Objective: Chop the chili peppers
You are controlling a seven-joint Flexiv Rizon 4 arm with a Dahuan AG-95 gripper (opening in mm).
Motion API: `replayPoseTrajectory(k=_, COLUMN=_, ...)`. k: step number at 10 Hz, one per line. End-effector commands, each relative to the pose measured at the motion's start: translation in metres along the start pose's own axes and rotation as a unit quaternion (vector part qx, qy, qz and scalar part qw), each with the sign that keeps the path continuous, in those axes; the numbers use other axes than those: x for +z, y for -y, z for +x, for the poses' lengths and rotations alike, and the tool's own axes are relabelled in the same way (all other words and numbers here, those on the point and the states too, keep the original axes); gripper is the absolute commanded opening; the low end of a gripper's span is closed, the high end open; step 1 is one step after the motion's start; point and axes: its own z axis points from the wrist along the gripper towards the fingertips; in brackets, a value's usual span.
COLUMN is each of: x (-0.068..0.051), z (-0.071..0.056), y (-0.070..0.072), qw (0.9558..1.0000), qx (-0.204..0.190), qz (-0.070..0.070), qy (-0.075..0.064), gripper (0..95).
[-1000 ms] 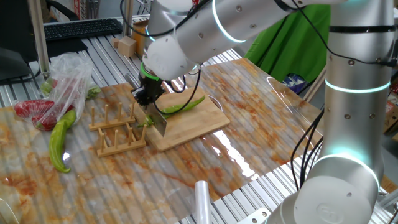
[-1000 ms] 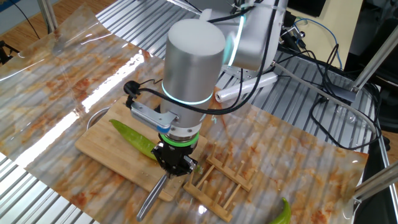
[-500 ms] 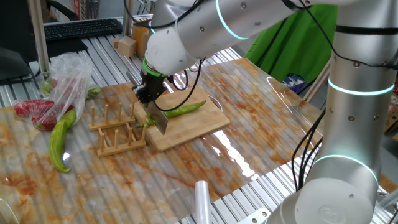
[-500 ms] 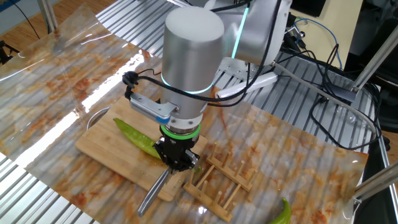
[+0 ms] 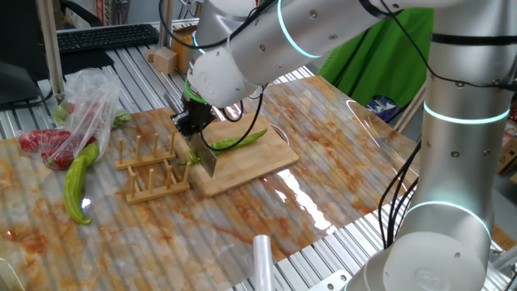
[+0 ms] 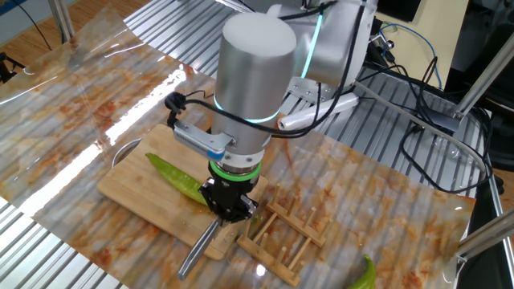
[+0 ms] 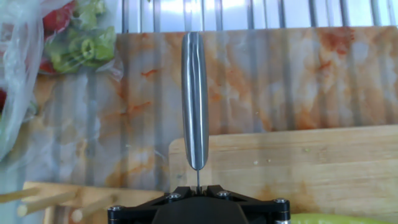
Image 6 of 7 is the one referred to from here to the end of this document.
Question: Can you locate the aluminium frame post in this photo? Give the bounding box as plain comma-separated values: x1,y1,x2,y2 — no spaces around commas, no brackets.
455,31,514,120
47,0,75,43
457,208,514,262

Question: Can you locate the blue cable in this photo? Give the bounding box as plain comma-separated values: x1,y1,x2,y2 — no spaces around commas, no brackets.
379,22,443,90

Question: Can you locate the curved green chili pepper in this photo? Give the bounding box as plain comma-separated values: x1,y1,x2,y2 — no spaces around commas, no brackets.
347,254,377,289

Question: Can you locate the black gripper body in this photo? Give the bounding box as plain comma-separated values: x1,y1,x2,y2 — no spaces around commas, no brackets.
198,177,259,213

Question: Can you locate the black tripod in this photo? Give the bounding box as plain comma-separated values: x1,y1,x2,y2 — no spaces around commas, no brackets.
0,51,25,83

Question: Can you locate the steel cleaver knife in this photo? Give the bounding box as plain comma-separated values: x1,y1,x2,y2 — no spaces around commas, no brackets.
177,218,226,281

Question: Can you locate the black cable bundle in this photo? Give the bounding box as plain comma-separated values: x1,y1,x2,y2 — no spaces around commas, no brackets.
399,55,495,196

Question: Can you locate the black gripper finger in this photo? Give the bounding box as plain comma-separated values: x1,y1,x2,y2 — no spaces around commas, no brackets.
231,194,259,223
210,203,238,226

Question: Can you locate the white plastic film roll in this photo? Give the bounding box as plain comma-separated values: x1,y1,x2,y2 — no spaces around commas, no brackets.
276,92,360,132

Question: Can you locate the marble pattern plastic mat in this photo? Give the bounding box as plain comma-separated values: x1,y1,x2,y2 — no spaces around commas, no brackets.
0,6,477,289

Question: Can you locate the long green chili pepper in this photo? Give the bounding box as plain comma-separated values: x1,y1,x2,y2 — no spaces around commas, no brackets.
145,152,209,206

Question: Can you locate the beige cabinet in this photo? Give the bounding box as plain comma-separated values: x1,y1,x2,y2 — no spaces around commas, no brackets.
381,0,470,89

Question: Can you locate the wooden cutting board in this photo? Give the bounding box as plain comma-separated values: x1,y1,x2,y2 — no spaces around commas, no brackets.
96,123,269,261

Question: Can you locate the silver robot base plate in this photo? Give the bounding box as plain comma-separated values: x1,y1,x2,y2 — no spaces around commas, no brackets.
287,75,338,106

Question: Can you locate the wooden peg rack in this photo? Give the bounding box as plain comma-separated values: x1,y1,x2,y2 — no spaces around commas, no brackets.
235,184,333,288

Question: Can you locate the black camera cable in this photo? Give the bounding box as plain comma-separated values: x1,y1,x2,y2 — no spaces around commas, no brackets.
164,0,366,140

